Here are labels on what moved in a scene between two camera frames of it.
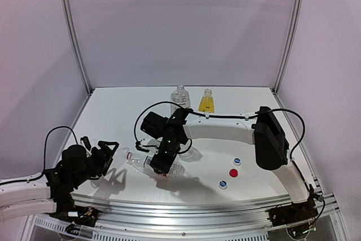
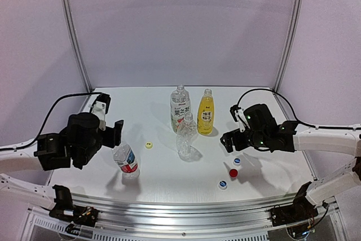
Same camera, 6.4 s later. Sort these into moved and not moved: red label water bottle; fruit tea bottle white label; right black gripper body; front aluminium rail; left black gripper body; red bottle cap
Moved: left black gripper body; red label water bottle; right black gripper body
Not moved: front aluminium rail; red bottle cap; fruit tea bottle white label
